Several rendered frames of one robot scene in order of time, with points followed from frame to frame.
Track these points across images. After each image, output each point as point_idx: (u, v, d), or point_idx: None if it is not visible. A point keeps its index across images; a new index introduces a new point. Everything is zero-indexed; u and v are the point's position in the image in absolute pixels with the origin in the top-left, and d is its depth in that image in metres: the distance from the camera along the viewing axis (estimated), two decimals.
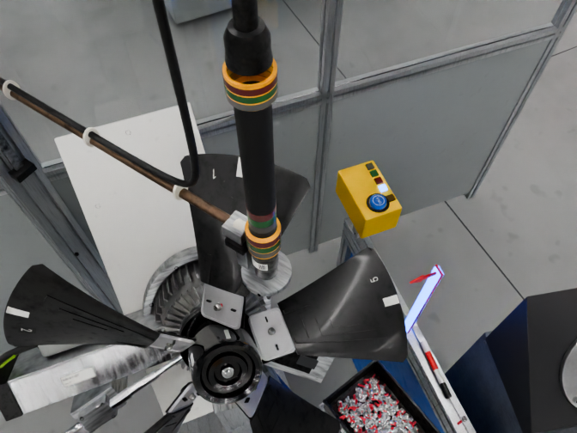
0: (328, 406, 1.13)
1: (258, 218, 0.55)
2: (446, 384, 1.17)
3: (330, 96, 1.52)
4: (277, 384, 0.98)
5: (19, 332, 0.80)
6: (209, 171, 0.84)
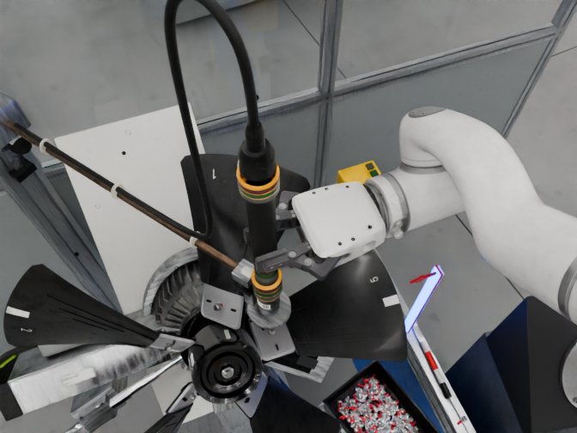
0: (328, 406, 1.13)
1: (263, 272, 0.66)
2: (446, 384, 1.17)
3: (330, 96, 1.52)
4: (277, 384, 0.98)
5: (19, 332, 0.80)
6: (209, 171, 0.84)
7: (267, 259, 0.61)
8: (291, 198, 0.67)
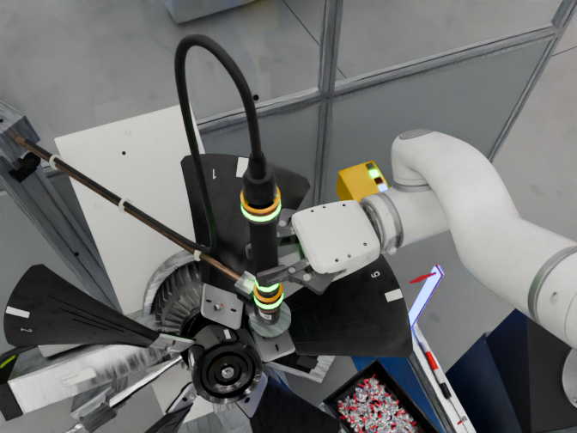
0: (328, 406, 1.13)
1: (264, 285, 0.69)
2: (446, 384, 1.17)
3: (330, 96, 1.52)
4: (277, 384, 0.98)
5: (19, 332, 0.80)
6: (209, 171, 0.84)
7: (268, 275, 0.65)
8: (290, 215, 0.71)
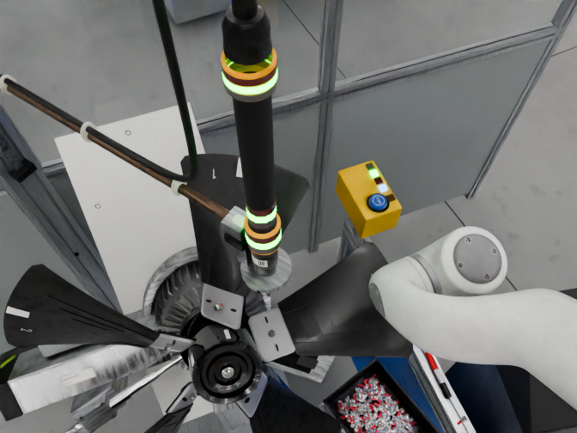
0: (328, 406, 1.13)
1: (257, 213, 0.54)
2: (446, 384, 1.17)
3: (330, 96, 1.52)
4: (277, 384, 0.98)
5: (19, 332, 0.80)
6: (209, 171, 0.84)
7: None
8: None
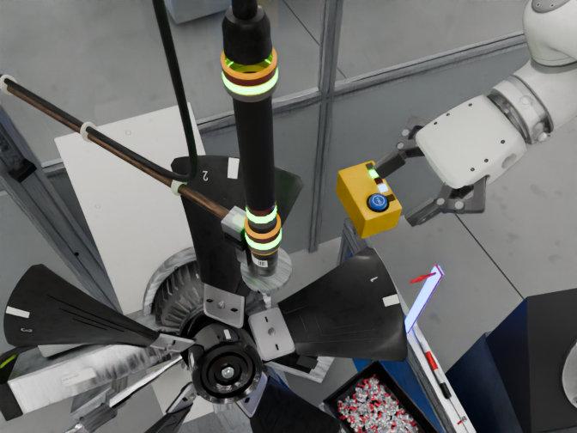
0: (328, 406, 1.13)
1: (257, 213, 0.54)
2: (446, 384, 1.17)
3: (330, 96, 1.52)
4: (186, 414, 0.94)
5: (199, 169, 0.82)
6: (373, 274, 0.98)
7: (416, 213, 0.61)
8: (417, 123, 0.66)
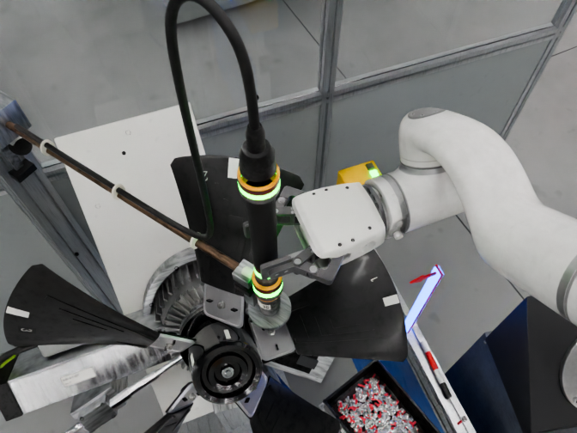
0: (328, 406, 1.13)
1: None
2: (446, 384, 1.17)
3: (330, 96, 1.52)
4: (186, 414, 0.94)
5: None
6: (373, 274, 0.98)
7: (272, 266, 0.61)
8: (292, 193, 0.68)
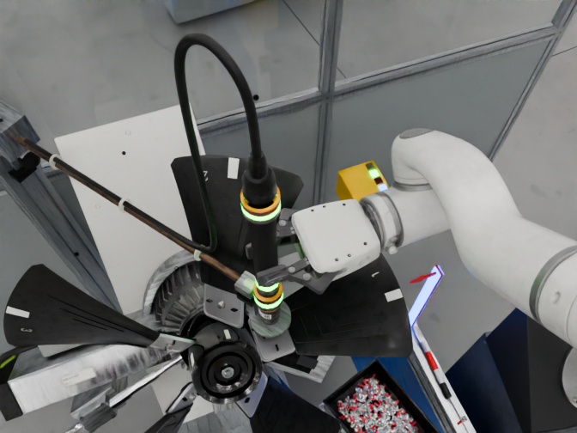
0: (328, 406, 1.13)
1: (264, 285, 0.69)
2: (446, 384, 1.17)
3: (330, 96, 1.52)
4: (186, 414, 0.94)
5: None
6: (374, 269, 0.96)
7: (268, 275, 0.65)
8: (291, 215, 0.71)
